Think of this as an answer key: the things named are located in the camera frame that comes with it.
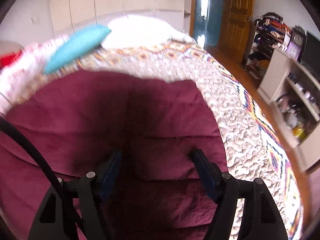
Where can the cream glossy wardrobe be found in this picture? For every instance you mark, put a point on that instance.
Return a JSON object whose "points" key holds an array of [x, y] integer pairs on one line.
{"points": [[70, 15]]}

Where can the wooden door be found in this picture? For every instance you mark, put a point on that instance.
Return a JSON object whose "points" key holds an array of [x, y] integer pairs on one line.
{"points": [[235, 26]]}

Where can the red cloth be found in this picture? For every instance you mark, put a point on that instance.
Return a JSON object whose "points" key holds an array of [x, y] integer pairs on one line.
{"points": [[9, 58]]}

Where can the pink floral comforter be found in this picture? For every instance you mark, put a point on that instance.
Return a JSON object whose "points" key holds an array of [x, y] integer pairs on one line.
{"points": [[19, 74]]}

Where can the clothes shelf rack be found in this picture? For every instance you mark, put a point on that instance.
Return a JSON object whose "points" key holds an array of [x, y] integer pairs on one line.
{"points": [[269, 32]]}

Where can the white pillow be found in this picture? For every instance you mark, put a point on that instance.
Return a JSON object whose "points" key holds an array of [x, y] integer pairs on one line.
{"points": [[133, 31]]}

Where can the patterned beige bedspread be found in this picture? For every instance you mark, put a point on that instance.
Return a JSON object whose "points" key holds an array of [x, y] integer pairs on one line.
{"points": [[252, 148]]}

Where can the ornate table clock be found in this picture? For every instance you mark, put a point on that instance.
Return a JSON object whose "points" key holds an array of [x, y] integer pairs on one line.
{"points": [[298, 36]]}

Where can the white shelf unit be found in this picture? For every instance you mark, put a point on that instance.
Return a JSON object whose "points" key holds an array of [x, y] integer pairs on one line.
{"points": [[293, 93]]}

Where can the black television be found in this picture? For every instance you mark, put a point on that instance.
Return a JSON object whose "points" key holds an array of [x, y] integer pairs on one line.
{"points": [[311, 53]]}

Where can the beige padded headboard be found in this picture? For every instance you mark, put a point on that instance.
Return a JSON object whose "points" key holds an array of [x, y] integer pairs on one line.
{"points": [[8, 47]]}

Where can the turquoise pillow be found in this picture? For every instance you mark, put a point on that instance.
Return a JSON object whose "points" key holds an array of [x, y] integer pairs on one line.
{"points": [[79, 44]]}

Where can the maroon quilted puffer jacket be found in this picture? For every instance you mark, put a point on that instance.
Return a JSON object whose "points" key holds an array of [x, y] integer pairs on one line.
{"points": [[78, 121]]}

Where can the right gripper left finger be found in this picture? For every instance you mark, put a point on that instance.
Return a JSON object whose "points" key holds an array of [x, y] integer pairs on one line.
{"points": [[80, 209]]}

